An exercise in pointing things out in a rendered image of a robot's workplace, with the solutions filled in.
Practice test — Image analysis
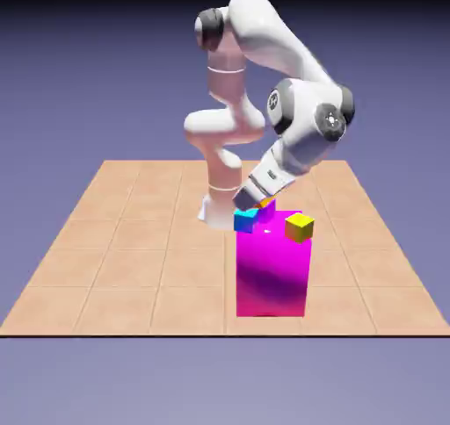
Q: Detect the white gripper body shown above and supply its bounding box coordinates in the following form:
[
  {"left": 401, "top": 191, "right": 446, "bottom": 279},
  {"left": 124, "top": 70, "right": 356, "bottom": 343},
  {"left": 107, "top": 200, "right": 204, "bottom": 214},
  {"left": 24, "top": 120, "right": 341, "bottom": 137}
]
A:
[{"left": 243, "top": 165, "right": 294, "bottom": 205}]

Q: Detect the small cyan cube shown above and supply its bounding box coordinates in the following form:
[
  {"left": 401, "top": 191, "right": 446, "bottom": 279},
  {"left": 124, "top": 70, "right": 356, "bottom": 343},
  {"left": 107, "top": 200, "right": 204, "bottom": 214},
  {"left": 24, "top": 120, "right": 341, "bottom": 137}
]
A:
[{"left": 233, "top": 207, "right": 260, "bottom": 235}]

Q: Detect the small purple cube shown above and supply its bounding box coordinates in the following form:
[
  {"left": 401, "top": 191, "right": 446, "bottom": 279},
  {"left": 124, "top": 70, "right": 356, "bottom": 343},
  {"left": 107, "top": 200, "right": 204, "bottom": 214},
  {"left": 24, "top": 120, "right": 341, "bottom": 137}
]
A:
[{"left": 257, "top": 200, "right": 277, "bottom": 225}]

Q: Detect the small yellow cube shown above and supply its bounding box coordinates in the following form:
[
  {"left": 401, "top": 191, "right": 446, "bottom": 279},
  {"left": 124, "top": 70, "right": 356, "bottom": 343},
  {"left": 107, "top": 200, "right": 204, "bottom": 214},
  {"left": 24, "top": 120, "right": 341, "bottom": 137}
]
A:
[{"left": 284, "top": 212, "right": 316, "bottom": 245}]

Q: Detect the large magenta box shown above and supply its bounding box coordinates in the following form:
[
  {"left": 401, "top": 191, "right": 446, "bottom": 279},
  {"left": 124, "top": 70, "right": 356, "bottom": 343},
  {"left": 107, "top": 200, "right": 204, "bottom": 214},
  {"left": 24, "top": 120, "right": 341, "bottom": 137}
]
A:
[{"left": 236, "top": 209, "right": 313, "bottom": 318}]

